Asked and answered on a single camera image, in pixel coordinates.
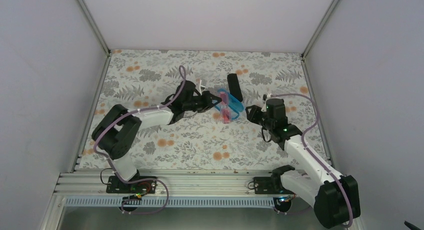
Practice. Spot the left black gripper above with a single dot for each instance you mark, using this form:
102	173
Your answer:
207	103

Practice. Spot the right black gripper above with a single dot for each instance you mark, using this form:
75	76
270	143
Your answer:
252	116

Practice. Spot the black glasses pouch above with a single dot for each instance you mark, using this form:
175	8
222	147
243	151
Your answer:
234	87

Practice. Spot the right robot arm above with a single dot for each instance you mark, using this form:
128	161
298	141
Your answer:
333	196

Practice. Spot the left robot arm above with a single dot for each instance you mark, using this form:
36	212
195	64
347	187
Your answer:
116	132

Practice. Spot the floral table mat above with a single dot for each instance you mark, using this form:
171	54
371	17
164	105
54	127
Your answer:
144	78

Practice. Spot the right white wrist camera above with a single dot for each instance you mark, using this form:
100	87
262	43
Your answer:
265	98

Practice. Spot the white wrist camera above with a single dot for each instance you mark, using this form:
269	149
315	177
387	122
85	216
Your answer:
199	86
265	98

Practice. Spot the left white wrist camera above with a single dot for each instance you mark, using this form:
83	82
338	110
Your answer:
199	86

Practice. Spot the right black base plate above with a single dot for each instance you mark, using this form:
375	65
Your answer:
267	186

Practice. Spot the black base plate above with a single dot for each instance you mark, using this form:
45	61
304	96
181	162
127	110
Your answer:
267	186
116	186

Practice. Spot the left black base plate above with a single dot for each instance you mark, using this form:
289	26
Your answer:
116	186

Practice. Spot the white slotted cable duct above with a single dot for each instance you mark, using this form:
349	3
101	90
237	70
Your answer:
175	202

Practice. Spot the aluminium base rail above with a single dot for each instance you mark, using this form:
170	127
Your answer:
170	184

